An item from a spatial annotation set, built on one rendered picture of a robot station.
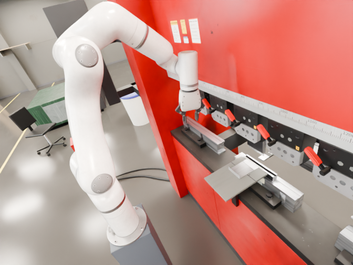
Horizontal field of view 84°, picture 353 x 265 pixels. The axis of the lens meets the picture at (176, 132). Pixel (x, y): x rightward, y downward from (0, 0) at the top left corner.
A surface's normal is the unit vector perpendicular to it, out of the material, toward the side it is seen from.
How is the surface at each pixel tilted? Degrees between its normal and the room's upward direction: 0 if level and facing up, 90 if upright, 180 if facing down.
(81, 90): 121
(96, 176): 67
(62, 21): 90
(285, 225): 0
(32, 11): 90
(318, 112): 90
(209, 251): 0
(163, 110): 90
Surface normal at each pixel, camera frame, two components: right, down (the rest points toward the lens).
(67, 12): 0.34, 0.45
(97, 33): 0.02, 0.84
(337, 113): -0.86, 0.42
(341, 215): -0.22, -0.81
